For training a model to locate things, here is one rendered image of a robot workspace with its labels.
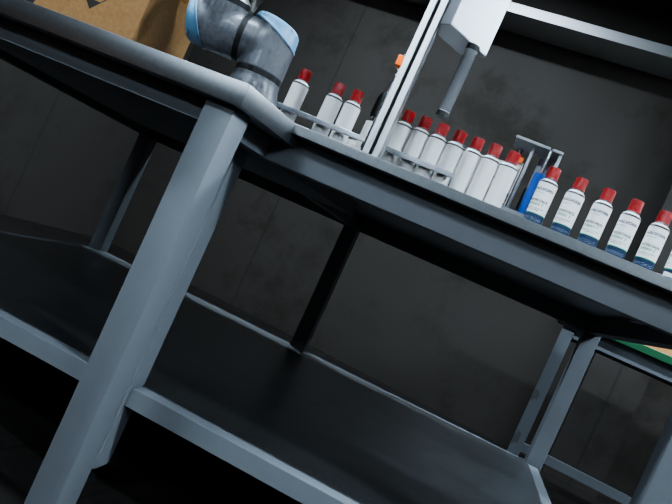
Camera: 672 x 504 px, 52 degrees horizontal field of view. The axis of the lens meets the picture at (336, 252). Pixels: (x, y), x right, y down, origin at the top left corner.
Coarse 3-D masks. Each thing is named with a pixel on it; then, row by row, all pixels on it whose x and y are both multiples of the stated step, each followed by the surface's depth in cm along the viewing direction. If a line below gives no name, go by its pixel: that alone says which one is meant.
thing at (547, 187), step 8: (552, 168) 182; (552, 176) 182; (544, 184) 182; (552, 184) 181; (536, 192) 183; (544, 192) 181; (552, 192) 181; (536, 200) 182; (544, 200) 181; (528, 208) 183; (536, 208) 181; (544, 208) 181; (528, 216) 182; (536, 216) 181; (544, 216) 182
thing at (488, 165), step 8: (496, 144) 186; (488, 152) 186; (496, 152) 185; (480, 160) 187; (488, 160) 185; (496, 160) 185; (480, 168) 185; (488, 168) 185; (496, 168) 186; (480, 176) 185; (488, 176) 185; (472, 184) 186; (480, 184) 185; (488, 184) 185; (472, 192) 185; (480, 192) 185
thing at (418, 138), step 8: (424, 120) 190; (432, 120) 191; (416, 128) 190; (424, 128) 190; (416, 136) 189; (424, 136) 190; (408, 144) 190; (416, 144) 189; (424, 144) 190; (408, 152) 189; (416, 152) 189; (400, 160) 190; (408, 168) 189
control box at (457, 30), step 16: (464, 0) 175; (480, 0) 178; (496, 0) 182; (448, 16) 176; (464, 16) 176; (480, 16) 180; (496, 16) 184; (448, 32) 180; (464, 32) 178; (480, 32) 182; (496, 32) 186; (464, 48) 186; (480, 48) 183
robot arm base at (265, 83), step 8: (240, 64) 159; (248, 64) 158; (232, 72) 161; (240, 72) 159; (248, 72) 158; (256, 72) 158; (264, 72) 158; (240, 80) 157; (248, 80) 157; (256, 80) 158; (264, 80) 158; (272, 80) 160; (256, 88) 158; (264, 88) 158; (272, 88) 160; (264, 96) 158; (272, 96) 160
